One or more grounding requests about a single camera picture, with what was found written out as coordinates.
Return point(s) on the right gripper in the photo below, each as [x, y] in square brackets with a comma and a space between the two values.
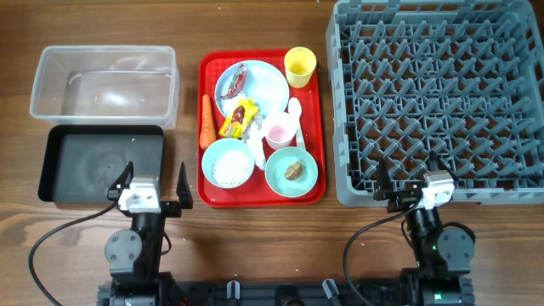
[400, 200]

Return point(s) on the grey dishwasher rack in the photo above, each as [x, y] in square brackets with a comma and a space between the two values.
[459, 79]

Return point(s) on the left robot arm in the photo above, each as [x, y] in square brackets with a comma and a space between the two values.
[134, 254]

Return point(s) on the clear plastic bin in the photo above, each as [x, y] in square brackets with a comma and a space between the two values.
[107, 85]

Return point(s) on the black plastic bin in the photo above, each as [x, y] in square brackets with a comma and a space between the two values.
[81, 162]

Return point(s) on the light blue rice bowl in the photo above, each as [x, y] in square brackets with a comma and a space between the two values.
[227, 163]

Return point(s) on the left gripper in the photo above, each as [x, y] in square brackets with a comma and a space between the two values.
[169, 211]

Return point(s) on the white plastic spoon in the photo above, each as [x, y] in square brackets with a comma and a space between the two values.
[295, 109]

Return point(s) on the red plastic tray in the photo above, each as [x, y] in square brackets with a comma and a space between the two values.
[256, 192]

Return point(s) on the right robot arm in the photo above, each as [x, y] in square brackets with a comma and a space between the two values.
[443, 251]

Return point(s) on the light blue plate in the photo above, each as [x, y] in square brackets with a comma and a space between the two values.
[264, 84]

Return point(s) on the white tissue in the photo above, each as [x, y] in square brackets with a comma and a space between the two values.
[254, 134]

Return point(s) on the pink plastic cup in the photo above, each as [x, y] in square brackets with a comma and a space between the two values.
[279, 130]

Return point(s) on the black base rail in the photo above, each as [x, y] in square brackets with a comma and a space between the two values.
[272, 293]

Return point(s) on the brown food scrap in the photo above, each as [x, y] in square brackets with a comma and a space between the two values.
[295, 171]

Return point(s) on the yellow plastic cup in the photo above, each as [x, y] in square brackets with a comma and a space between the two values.
[300, 63]

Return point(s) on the red snack wrapper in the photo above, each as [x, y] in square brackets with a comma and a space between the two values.
[237, 83]

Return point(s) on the teal bowl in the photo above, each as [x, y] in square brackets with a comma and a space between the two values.
[277, 164]

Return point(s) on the orange carrot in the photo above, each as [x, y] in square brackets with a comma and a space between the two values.
[208, 134]

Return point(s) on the yellow snack wrapper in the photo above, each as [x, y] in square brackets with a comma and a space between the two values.
[239, 119]

